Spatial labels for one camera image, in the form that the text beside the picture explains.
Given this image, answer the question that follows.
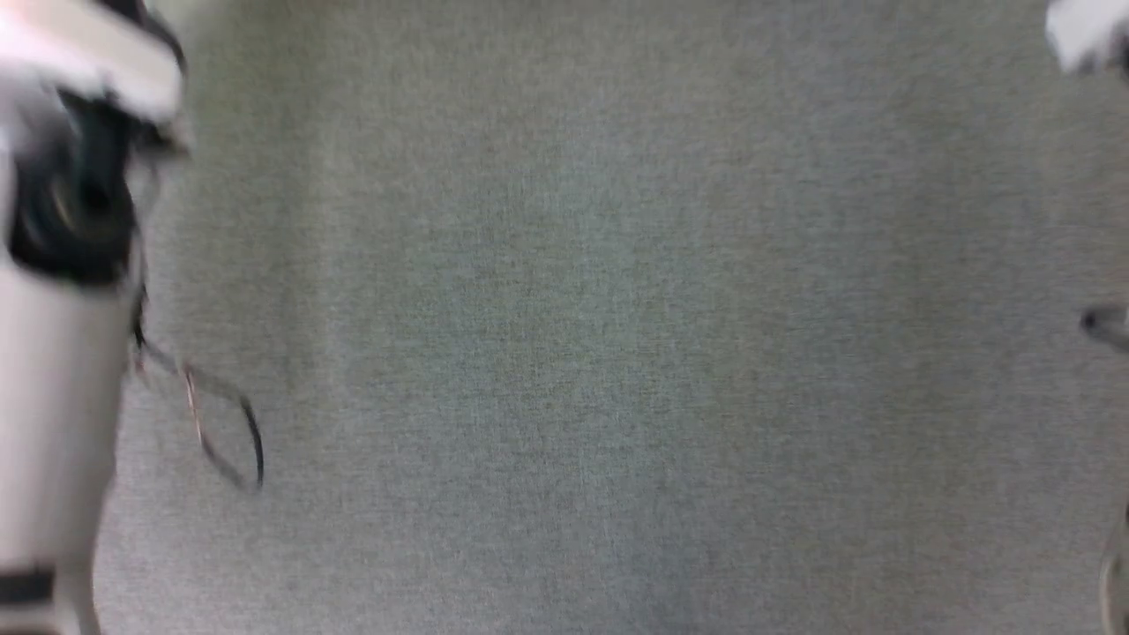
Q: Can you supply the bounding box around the grey fabric sofa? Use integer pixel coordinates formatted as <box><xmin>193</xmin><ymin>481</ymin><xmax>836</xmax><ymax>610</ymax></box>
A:
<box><xmin>93</xmin><ymin>0</ymin><xmax>1129</xmax><ymax>635</ymax></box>

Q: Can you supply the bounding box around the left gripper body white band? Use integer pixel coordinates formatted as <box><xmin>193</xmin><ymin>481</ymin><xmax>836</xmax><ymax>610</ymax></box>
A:
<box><xmin>0</xmin><ymin>0</ymin><xmax>191</xmax><ymax>151</ymax></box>

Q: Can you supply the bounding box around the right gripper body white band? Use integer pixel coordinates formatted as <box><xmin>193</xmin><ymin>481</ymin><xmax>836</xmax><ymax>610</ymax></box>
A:
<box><xmin>1044</xmin><ymin>0</ymin><xmax>1129</xmax><ymax>78</ymax></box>

